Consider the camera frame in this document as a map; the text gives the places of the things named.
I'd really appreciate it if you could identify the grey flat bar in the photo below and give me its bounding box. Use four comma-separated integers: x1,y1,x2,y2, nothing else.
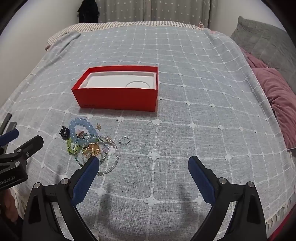
0,122,17,139

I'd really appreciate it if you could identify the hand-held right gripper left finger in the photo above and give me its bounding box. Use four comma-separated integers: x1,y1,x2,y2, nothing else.
22,156,100,241

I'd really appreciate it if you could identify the red cardboard box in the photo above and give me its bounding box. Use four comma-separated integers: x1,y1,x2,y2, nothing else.
71,65,159,112

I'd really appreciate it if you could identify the gold ring with green stone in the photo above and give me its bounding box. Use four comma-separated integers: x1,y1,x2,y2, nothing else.
83,142,101,157

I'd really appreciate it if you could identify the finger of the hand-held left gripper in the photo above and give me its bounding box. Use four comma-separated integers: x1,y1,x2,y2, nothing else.
0,136,44,171
0,128,19,147

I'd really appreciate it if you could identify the grey checked blanket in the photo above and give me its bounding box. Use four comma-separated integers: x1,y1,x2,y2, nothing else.
0,22,292,241

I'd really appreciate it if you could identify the thin purple green bead bracelet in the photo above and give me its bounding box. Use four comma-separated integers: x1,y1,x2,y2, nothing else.
74,136,114,168

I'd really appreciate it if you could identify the grey dotted curtain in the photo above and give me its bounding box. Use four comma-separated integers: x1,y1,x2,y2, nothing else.
96,0,218,29

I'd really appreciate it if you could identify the blue bead bracelet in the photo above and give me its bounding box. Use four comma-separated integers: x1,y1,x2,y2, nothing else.
68,117,99,146

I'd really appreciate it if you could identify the pink velvet pillow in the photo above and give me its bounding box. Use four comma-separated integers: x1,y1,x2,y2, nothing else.
240,47,267,69
251,67,296,149

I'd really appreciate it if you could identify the dark hanging garment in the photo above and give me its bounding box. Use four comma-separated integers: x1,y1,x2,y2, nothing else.
77,0,100,24

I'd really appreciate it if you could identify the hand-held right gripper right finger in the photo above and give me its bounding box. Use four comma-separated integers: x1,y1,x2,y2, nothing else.
188,156,266,241

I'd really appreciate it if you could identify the black flat bar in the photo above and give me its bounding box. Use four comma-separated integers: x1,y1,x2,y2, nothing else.
0,113,12,135

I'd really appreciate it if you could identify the grey quilted pillow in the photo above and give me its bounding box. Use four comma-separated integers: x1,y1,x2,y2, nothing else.
230,16,296,87

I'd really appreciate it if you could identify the black hair claw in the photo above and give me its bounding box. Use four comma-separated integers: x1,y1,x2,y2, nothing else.
60,126,71,139

